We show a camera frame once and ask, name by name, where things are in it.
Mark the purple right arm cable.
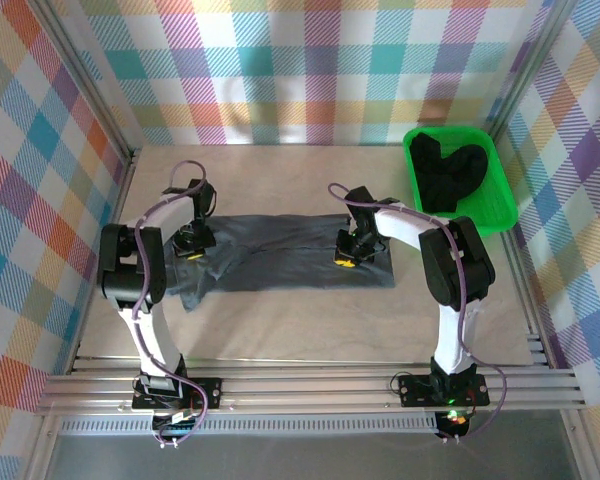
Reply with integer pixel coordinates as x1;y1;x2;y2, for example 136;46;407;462
327;182;509;445

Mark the green plastic basket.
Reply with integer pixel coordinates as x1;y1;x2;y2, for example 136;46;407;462
402;125;519;238

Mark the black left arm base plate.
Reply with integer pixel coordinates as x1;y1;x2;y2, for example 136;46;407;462
131;377;223;413

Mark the grey t-shirt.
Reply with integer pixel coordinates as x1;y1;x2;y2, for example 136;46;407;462
164;213;396;314

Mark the aluminium mounting rail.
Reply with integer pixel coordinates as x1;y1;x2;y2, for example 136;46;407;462
34;355;589;417

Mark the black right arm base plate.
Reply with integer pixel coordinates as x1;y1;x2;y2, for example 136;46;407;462
397;372;491;408

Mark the black t-shirt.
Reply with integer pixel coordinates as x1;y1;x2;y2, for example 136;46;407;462
409;133;490;214

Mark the grey slotted cable duct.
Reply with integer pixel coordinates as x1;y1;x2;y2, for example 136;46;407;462
59;417;442;437

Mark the aluminium frame post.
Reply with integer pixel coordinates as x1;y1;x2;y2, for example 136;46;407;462
487;0;579;139
37;0;142;169

